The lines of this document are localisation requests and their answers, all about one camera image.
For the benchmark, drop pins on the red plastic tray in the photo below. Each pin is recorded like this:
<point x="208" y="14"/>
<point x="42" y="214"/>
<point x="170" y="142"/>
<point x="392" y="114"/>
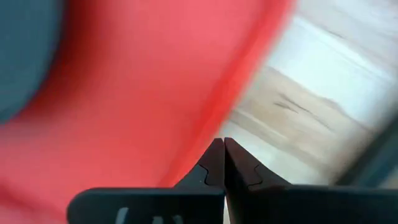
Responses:
<point x="140" y="93"/>

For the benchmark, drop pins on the dark grey round plate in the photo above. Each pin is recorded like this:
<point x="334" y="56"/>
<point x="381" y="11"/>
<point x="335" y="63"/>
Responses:
<point x="21" y="46"/>

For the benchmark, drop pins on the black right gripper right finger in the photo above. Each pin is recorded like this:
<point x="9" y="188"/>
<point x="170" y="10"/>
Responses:
<point x="280" y="205"/>

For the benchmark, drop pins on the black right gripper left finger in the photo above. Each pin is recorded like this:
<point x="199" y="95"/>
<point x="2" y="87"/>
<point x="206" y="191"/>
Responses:
<point x="186" y="205"/>

